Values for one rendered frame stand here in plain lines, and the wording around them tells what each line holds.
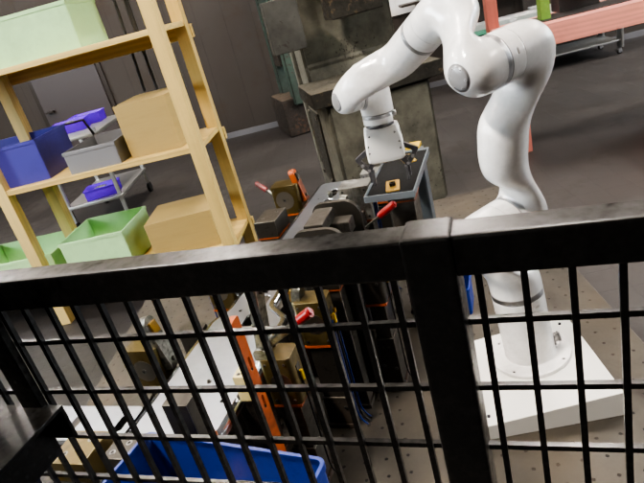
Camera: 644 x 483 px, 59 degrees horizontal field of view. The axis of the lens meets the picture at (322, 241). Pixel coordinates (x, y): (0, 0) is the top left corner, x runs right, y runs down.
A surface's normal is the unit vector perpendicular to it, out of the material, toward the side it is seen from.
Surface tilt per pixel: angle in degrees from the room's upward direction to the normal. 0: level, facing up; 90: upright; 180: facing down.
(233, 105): 90
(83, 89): 90
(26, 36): 90
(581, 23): 90
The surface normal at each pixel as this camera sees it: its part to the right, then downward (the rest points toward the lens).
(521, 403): -0.32, -0.87
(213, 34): 0.00, 0.41
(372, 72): -0.34, 0.13
